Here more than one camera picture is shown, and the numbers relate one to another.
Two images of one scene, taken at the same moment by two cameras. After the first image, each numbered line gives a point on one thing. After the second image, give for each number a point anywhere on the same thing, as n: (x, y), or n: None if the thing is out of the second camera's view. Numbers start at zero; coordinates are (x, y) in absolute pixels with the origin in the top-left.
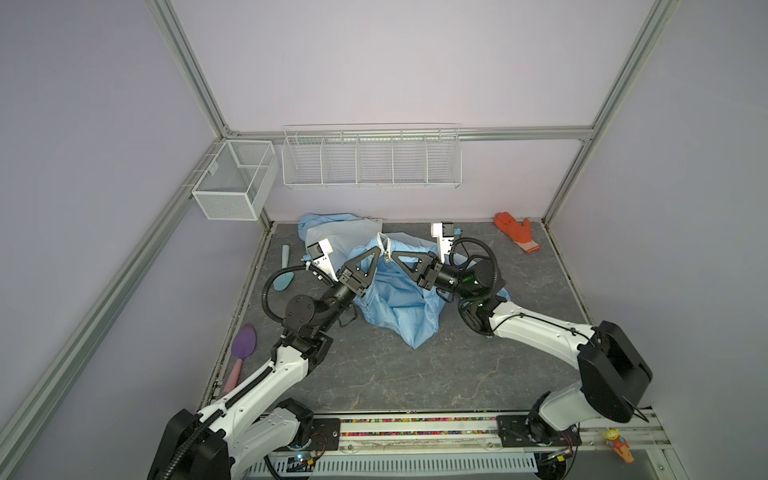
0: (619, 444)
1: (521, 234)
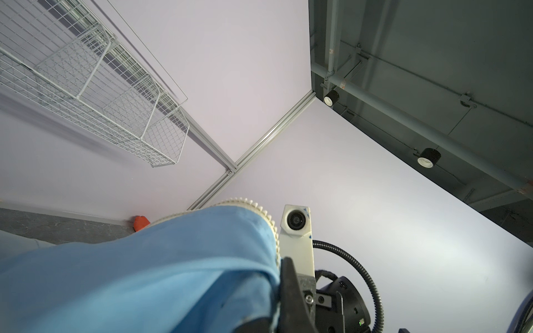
0: None
1: (140, 222)
